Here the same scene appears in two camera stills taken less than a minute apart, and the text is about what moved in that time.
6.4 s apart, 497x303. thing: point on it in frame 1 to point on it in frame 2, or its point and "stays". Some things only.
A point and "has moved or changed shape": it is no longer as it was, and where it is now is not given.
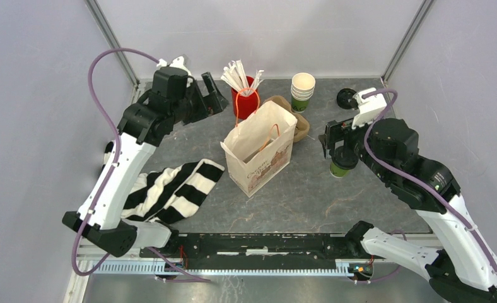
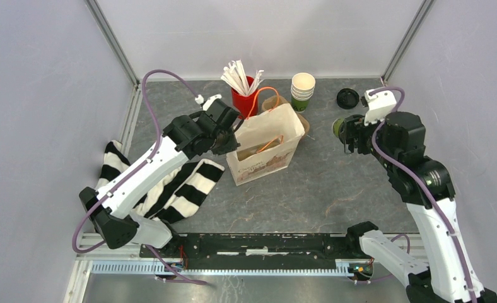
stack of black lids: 344,97 stays
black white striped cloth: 171,194 stays
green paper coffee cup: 337,172 has moved or changed shape
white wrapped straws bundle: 233,73 stays
